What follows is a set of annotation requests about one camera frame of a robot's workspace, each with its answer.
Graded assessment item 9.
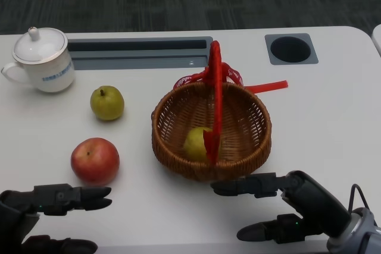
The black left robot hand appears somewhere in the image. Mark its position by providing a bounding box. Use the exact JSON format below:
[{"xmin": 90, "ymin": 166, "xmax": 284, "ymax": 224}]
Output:
[{"xmin": 0, "ymin": 184, "xmax": 113, "ymax": 254}]

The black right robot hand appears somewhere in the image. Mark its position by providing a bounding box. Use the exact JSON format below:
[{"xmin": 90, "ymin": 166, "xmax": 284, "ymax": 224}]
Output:
[{"xmin": 210, "ymin": 170, "xmax": 352, "ymax": 244}]

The red apple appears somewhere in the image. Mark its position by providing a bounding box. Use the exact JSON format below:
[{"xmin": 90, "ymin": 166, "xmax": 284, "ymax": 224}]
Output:
[{"xmin": 70, "ymin": 137, "xmax": 120, "ymax": 186}]

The wicker basket with red handle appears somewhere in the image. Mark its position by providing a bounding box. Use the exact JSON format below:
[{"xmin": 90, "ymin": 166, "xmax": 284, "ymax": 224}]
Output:
[{"xmin": 151, "ymin": 40, "xmax": 273, "ymax": 183}]

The green pear with stem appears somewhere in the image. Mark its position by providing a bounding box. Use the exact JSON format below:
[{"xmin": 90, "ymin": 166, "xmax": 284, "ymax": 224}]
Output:
[{"xmin": 90, "ymin": 86, "xmax": 125, "ymax": 121}]

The white ceramic mug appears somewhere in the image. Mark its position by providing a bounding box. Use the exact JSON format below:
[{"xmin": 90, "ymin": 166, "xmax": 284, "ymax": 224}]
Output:
[{"xmin": 1, "ymin": 42, "xmax": 76, "ymax": 93}]

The red printed ribbon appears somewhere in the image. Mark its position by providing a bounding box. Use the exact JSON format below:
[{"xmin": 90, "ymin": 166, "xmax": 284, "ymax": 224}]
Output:
[{"xmin": 173, "ymin": 62, "xmax": 289, "ymax": 94}]

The yellow-green pear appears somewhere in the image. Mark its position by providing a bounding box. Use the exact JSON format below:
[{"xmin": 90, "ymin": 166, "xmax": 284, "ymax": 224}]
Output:
[{"xmin": 183, "ymin": 127, "xmax": 220, "ymax": 162}]

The white mug lid with knob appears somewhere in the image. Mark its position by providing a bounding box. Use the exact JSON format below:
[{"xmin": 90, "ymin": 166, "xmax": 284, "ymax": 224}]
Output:
[{"xmin": 12, "ymin": 27, "xmax": 68, "ymax": 65}]

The white neighbouring table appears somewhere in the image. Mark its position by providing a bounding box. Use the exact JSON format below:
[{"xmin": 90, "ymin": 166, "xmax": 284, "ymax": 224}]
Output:
[{"xmin": 371, "ymin": 24, "xmax": 381, "ymax": 58}]

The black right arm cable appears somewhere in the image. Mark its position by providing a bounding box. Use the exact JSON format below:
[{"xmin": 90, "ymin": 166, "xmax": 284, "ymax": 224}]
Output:
[{"xmin": 348, "ymin": 184, "xmax": 370, "ymax": 216}]

